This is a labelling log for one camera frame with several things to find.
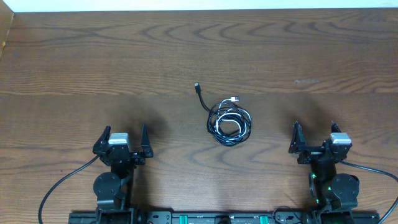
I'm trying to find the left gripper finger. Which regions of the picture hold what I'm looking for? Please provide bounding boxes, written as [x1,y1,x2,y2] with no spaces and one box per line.
[93,126,111,155]
[141,125,154,158]

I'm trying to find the black USB cable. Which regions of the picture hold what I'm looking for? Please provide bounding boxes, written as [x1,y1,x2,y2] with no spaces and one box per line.
[194,82,252,147]

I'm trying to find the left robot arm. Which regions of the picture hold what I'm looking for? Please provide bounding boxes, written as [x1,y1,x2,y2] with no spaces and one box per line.
[93,126,154,223]

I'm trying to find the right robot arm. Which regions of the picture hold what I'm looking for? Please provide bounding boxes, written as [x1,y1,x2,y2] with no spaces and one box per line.
[289,121,359,223]

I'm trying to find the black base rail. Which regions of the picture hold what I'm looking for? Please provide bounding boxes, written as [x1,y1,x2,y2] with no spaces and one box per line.
[68,209,379,224]

